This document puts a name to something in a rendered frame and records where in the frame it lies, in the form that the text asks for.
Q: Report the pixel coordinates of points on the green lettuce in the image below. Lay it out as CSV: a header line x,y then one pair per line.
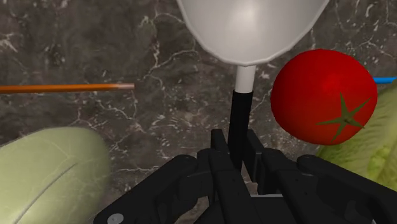
x,y
372,149

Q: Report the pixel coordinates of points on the pale green cabbage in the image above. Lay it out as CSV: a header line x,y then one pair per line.
x,y
46,176

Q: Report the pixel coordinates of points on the red tomato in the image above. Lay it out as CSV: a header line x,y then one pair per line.
x,y
322,93

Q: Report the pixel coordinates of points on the blue pen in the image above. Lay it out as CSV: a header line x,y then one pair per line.
x,y
385,80

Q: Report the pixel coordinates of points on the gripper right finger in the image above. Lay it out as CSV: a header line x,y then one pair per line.
x,y
310,192

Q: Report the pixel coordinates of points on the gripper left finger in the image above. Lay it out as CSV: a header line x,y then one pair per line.
x,y
186,186

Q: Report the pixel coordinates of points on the orange pencil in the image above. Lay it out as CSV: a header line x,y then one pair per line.
x,y
62,88

